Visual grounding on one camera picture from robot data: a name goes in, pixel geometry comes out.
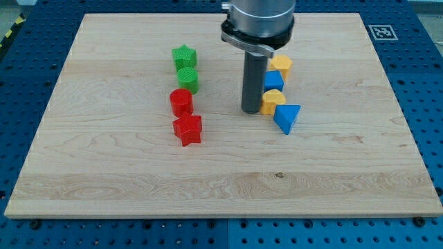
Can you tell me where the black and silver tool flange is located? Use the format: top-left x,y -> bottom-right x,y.
221,17 -> 295,58

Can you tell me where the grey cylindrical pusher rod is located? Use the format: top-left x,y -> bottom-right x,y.
241,52 -> 268,113

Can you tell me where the blue cube block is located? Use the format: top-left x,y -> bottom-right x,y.
264,71 -> 284,91

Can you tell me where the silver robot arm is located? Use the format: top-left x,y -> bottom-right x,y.
221,0 -> 296,113

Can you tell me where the yellow pentagon block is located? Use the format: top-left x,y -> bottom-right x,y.
269,55 -> 293,81

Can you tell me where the yellow arch block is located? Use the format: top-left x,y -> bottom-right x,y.
259,89 -> 287,115

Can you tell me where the blue triangle block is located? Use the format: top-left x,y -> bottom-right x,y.
273,104 -> 301,135

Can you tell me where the green cylinder block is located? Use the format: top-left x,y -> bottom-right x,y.
177,67 -> 199,94

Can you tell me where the green star block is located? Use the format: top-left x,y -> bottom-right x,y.
172,44 -> 197,71

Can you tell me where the red cylinder block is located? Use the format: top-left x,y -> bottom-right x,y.
170,88 -> 194,118

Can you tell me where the red star block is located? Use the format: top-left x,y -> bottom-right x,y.
172,113 -> 202,147

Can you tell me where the white fiducial marker tag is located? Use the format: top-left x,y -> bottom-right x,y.
368,24 -> 398,41

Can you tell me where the wooden board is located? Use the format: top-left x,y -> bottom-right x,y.
5,13 -> 442,219

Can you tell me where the black bolt front right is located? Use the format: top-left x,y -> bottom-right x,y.
413,216 -> 426,228

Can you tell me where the black bolt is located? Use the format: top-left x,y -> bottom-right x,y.
413,216 -> 426,228
29,219 -> 42,230

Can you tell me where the black bolt front left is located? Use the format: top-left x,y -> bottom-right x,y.
29,219 -> 42,230

